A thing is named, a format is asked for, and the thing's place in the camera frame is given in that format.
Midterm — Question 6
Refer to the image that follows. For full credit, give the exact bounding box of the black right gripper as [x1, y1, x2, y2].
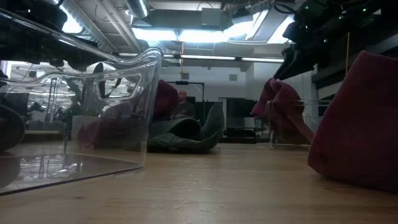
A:
[273, 42, 317, 81]

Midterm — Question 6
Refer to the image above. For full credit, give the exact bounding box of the green leafy plant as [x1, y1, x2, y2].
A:
[67, 62, 124, 118]

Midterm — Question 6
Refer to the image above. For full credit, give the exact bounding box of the silver ventilation duct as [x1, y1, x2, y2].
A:
[46, 0, 144, 54]
[126, 0, 150, 19]

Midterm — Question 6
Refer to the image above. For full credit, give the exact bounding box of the white plant pot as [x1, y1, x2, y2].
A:
[71, 115, 108, 141]

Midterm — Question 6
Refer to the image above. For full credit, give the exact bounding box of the clear plastic bin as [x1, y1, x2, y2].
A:
[0, 7, 164, 197]
[264, 98, 332, 151]

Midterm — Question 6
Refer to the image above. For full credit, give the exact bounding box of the long ceiling light strip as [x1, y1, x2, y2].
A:
[118, 52, 285, 63]

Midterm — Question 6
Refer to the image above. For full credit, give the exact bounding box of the black monitor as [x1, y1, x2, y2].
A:
[2, 92, 30, 116]

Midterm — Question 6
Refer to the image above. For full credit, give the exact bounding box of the maroon baseball cap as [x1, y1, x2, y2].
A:
[307, 50, 398, 192]
[251, 77, 315, 146]
[76, 80, 180, 149]

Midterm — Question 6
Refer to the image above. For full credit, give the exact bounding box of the grey ceiling box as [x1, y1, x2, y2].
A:
[201, 7, 223, 27]

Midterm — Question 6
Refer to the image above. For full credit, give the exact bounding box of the dark green baseball cap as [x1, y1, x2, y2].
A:
[0, 105, 25, 152]
[147, 101, 225, 154]

